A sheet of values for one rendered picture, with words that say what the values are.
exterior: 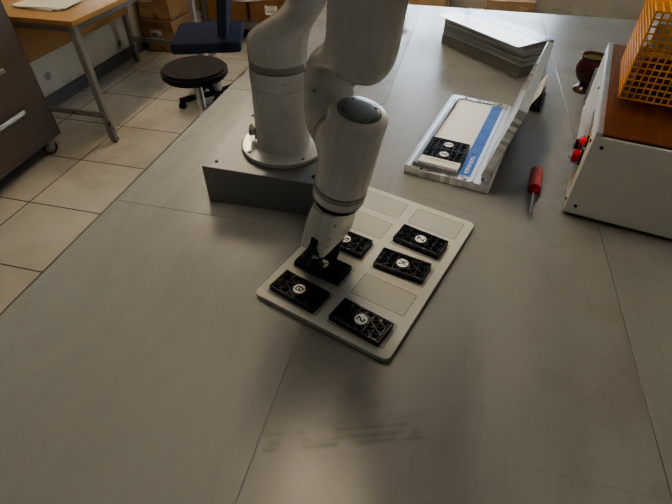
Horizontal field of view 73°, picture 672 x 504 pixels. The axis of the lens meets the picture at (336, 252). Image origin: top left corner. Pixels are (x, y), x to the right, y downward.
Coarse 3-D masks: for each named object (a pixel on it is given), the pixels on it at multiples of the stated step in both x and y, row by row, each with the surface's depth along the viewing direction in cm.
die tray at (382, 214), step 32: (384, 192) 104; (384, 224) 96; (416, 224) 96; (448, 224) 96; (352, 256) 89; (416, 256) 89; (448, 256) 89; (352, 288) 83; (384, 288) 83; (416, 288) 83; (320, 320) 77; (384, 352) 73
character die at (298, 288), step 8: (288, 272) 84; (280, 280) 83; (288, 280) 83; (296, 280) 84; (304, 280) 83; (272, 288) 82; (280, 288) 81; (288, 288) 81; (296, 288) 81; (304, 288) 81; (312, 288) 82; (320, 288) 81; (288, 296) 80; (296, 296) 80; (304, 296) 80; (312, 296) 80; (320, 296) 80; (328, 296) 81; (296, 304) 80; (304, 304) 78; (312, 304) 79; (320, 304) 79; (312, 312) 78
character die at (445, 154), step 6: (426, 150) 114; (432, 150) 115; (438, 150) 114; (444, 150) 114; (450, 150) 113; (432, 156) 111; (438, 156) 112; (444, 156) 111; (450, 156) 113; (456, 156) 112; (462, 156) 112; (456, 162) 109; (462, 162) 111
